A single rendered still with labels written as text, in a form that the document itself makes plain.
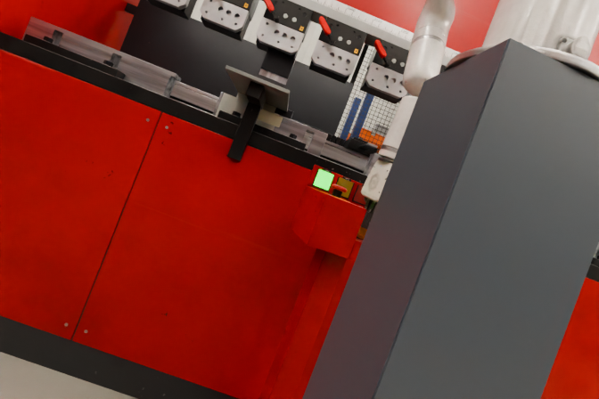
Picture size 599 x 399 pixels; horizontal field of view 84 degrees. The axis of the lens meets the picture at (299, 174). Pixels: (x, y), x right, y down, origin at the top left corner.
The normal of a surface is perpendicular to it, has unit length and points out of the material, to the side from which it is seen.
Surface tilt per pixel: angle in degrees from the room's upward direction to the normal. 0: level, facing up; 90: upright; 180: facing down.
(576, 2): 90
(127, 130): 90
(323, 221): 90
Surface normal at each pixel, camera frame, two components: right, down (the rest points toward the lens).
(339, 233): 0.26, 0.08
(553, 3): -0.41, -0.18
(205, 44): 0.06, 0.00
